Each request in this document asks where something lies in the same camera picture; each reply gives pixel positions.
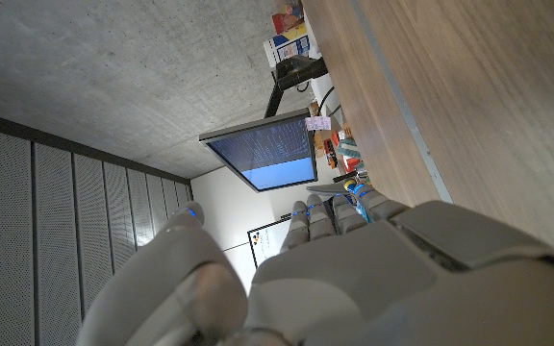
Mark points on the computer monitor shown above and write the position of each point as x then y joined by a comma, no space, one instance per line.
267,154

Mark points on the yellow banana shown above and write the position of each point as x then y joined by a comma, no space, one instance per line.
349,184

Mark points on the white canister blue label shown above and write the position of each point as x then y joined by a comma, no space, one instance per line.
291,48

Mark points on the whiteboard with logo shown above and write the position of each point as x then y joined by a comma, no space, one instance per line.
269,242

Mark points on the pink sticky note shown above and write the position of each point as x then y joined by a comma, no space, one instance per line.
318,123

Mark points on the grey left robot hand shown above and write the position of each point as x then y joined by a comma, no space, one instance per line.
378,288

